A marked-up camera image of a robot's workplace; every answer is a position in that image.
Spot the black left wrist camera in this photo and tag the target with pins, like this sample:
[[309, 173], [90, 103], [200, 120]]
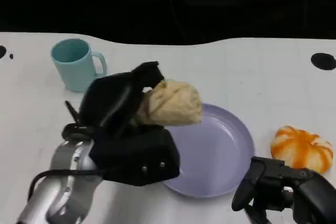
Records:
[[136, 155]]

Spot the orange and white bread roll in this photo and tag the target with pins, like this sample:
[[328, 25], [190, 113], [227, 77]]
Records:
[[302, 145]]

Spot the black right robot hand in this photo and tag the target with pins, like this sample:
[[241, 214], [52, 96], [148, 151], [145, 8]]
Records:
[[275, 182]]

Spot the black backdrop curtain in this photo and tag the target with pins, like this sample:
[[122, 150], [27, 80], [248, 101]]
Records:
[[168, 3]]

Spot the pale green mug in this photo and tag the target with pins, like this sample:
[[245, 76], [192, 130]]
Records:
[[73, 74]]

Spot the beige towel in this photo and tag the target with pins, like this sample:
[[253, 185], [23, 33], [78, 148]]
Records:
[[176, 103]]

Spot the lilac plate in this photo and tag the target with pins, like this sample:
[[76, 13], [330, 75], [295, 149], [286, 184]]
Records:
[[210, 150]]

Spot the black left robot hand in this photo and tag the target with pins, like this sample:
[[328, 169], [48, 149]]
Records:
[[110, 100]]

